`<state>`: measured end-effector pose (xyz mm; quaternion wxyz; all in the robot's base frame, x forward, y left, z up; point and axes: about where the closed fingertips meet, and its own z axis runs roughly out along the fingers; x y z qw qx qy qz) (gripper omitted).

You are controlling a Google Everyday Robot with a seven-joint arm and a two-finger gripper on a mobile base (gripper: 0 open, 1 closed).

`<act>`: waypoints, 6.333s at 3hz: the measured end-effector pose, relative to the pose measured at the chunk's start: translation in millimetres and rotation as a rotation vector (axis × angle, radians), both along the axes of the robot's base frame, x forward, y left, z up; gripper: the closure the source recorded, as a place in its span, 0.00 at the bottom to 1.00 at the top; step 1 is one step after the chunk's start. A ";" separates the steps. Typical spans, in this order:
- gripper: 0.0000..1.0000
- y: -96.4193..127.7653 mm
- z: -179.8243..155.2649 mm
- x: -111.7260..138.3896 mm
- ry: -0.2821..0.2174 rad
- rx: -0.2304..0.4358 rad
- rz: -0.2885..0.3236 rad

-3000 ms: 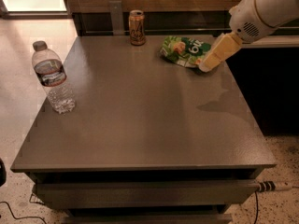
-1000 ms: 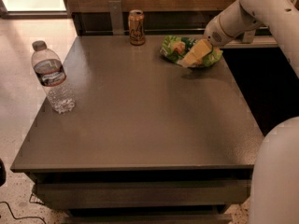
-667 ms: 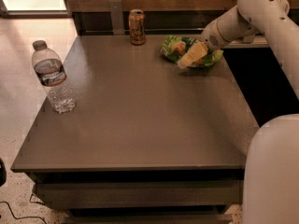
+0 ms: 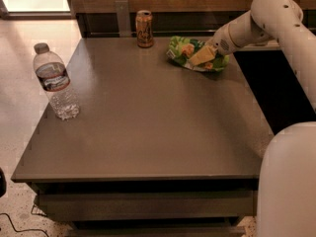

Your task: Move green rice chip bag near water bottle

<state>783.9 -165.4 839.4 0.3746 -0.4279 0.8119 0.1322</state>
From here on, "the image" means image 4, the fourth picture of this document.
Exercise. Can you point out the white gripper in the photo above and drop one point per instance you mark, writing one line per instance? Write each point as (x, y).
(221, 41)

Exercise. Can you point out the green rice chip bag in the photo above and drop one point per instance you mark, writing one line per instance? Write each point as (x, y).
(181, 49)

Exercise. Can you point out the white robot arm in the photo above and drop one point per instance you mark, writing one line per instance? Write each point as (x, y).
(286, 205)

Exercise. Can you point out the clear plastic water bottle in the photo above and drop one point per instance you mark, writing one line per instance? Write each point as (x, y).
(55, 81)

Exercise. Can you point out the orange soda can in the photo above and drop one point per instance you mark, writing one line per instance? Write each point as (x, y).
(143, 23)

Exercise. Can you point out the grey drawer cabinet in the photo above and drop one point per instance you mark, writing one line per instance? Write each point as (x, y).
(157, 150)

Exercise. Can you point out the black object at left edge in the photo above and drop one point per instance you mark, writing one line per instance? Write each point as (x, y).
(3, 183)

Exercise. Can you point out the left metal wall bracket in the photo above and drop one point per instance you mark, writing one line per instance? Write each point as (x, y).
(123, 18)

